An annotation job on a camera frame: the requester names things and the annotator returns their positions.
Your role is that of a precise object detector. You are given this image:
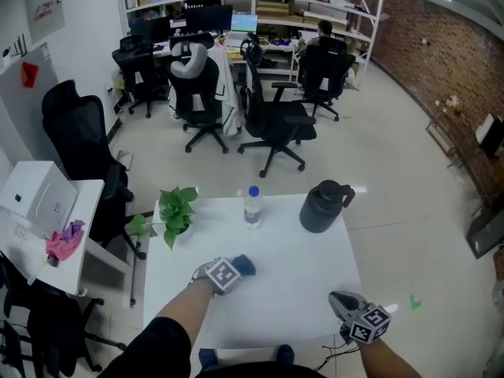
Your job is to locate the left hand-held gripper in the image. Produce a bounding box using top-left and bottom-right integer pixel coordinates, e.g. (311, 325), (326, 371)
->
(188, 256), (243, 297)

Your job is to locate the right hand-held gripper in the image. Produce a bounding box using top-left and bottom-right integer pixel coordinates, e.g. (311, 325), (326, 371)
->
(328, 290), (393, 347)

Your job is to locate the blue cloth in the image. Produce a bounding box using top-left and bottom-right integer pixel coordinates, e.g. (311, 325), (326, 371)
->
(231, 254), (258, 278)

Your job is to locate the person's left forearm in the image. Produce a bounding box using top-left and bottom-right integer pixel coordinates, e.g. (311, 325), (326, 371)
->
(154, 280), (217, 331)

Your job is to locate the person's right forearm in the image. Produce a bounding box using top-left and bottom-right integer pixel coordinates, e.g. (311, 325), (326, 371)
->
(355, 335), (423, 378)

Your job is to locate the clear water bottle blue cap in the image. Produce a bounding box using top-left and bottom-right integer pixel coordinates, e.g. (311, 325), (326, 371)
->
(243, 185), (265, 230)

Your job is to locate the person's blue shoe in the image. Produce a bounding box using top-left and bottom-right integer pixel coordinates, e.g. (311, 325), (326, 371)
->
(276, 343), (295, 366)
(198, 348), (218, 371)

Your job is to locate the green potted plant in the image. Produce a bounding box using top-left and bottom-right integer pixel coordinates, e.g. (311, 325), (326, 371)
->
(124, 186), (199, 251)

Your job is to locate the person's black clothing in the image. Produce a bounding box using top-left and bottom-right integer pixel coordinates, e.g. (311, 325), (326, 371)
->
(97, 316), (330, 378)

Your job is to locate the white side desk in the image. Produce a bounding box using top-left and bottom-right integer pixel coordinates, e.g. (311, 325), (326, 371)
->
(0, 178), (138, 309)

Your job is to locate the purple cloth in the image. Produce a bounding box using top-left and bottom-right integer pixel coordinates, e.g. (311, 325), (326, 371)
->
(61, 219), (86, 244)

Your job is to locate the pink cloth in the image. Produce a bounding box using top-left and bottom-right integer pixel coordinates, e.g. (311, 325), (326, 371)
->
(44, 229), (82, 261)

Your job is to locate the black office chair with armrests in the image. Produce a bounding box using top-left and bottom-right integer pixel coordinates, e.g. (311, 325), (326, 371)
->
(237, 32), (318, 179)

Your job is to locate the black floor box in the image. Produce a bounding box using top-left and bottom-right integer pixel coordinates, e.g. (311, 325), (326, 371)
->
(465, 206), (504, 260)

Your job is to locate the white jacket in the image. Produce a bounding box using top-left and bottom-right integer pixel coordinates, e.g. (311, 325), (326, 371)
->
(207, 46), (243, 135)

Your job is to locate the black chair with white lumbar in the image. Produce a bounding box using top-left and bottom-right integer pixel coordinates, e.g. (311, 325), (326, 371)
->
(166, 33), (238, 155)

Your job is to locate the black office chair with bag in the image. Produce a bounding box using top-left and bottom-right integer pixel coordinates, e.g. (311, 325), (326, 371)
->
(0, 250), (128, 378)

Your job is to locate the tall black mesh office chair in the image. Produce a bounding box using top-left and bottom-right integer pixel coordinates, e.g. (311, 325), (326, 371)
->
(41, 79), (148, 261)

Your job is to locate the white box appliance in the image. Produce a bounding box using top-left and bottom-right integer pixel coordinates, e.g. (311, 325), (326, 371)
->
(0, 160), (80, 240)

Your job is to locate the grey neck pillow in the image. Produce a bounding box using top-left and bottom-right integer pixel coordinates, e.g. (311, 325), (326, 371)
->
(169, 41), (209, 80)

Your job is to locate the black office chair with headrest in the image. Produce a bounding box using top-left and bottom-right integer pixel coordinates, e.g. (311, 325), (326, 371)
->
(111, 34), (167, 119)

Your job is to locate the black occupied office chair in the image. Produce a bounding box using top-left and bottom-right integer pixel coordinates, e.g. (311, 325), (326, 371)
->
(298, 43), (357, 123)

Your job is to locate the lit screen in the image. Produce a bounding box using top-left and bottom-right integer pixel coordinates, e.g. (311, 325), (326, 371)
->
(229, 13), (259, 42)

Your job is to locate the small black monitor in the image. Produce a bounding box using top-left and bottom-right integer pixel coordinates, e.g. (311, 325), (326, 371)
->
(129, 17), (172, 43)

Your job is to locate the wide black monitor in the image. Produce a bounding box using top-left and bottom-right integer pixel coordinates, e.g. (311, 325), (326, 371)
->
(184, 4), (234, 35)

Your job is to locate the grey cabinet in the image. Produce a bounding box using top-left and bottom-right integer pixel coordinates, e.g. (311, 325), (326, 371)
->
(0, 42), (61, 165)

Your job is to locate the red paper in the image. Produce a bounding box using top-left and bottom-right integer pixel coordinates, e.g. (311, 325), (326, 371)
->
(20, 61), (40, 90)

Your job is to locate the white shelf unit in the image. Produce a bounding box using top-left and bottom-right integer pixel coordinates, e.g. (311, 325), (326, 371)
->
(117, 0), (386, 91)

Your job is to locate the white router with black antennas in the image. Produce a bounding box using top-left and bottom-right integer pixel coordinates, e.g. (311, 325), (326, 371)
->
(0, 33), (29, 61)

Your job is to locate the black cable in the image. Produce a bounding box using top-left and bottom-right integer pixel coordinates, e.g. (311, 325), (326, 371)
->
(312, 342), (362, 372)

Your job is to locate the black jug with handle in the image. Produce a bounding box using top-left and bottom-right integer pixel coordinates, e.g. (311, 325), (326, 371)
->
(298, 179), (357, 235)

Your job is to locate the metal frame rack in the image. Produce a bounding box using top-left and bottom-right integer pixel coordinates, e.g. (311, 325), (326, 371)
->
(424, 108), (504, 221)

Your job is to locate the grey wall panel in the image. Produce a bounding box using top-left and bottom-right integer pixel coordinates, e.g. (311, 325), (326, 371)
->
(24, 0), (66, 43)

